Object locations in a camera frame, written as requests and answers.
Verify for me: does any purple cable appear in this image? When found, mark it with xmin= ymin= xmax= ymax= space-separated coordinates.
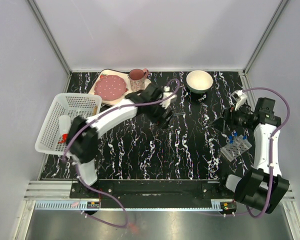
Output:
xmin=241 ymin=86 xmax=290 ymax=219
xmin=61 ymin=78 xmax=182 ymax=228

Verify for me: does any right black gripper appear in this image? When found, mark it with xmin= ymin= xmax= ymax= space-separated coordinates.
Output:
xmin=208 ymin=103 xmax=253 ymax=133

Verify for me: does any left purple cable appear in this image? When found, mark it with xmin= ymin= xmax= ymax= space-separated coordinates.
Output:
xmin=61 ymin=78 xmax=182 ymax=228

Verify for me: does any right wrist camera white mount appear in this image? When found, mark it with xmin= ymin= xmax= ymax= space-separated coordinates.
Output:
xmin=231 ymin=90 xmax=248 ymax=111

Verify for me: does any pink polka dot plate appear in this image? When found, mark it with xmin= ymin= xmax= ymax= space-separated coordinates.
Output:
xmin=94 ymin=75 xmax=128 ymax=101

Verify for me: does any strawberry pattern square tray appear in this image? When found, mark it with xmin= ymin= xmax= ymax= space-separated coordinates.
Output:
xmin=87 ymin=69 xmax=153 ymax=107

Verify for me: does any white plastic perforated basket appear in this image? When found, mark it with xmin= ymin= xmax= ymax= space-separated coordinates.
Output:
xmin=35 ymin=93 xmax=102 ymax=156

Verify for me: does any small blue capped tube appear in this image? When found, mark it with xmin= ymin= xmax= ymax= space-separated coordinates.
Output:
xmin=228 ymin=135 xmax=234 ymax=144

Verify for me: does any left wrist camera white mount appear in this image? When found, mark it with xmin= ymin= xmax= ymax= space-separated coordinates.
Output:
xmin=160 ymin=86 xmax=177 ymax=110

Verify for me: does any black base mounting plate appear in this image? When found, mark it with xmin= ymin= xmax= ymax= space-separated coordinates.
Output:
xmin=69 ymin=179 xmax=234 ymax=211

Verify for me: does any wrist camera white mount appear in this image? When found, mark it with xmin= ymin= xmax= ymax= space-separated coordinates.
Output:
xmin=160 ymin=86 xmax=177 ymax=110
xmin=231 ymin=90 xmax=248 ymax=111

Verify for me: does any white wash bottle red cap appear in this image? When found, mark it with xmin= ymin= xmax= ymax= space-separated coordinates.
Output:
xmin=58 ymin=115 xmax=71 ymax=144

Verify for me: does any white ceramic bowl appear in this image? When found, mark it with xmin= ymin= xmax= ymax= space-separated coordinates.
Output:
xmin=186 ymin=70 xmax=214 ymax=94

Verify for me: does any wooden test tube clamp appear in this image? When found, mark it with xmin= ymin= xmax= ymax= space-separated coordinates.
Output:
xmin=92 ymin=106 xmax=99 ymax=116

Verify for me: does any clear test tube rack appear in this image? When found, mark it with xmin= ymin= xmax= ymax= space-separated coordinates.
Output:
xmin=220 ymin=135 xmax=252 ymax=162

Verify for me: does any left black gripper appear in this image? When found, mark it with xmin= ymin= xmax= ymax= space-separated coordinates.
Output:
xmin=145 ymin=98 xmax=174 ymax=130

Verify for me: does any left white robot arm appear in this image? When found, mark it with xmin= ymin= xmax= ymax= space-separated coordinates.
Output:
xmin=63 ymin=84 xmax=177 ymax=198

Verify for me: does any pink patterned mug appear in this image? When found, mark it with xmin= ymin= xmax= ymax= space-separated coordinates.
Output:
xmin=128 ymin=68 xmax=149 ymax=92

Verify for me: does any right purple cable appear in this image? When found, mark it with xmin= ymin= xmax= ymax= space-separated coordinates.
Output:
xmin=241 ymin=86 xmax=290 ymax=219

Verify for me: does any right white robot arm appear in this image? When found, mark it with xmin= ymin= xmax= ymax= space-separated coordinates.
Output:
xmin=211 ymin=95 xmax=290 ymax=214

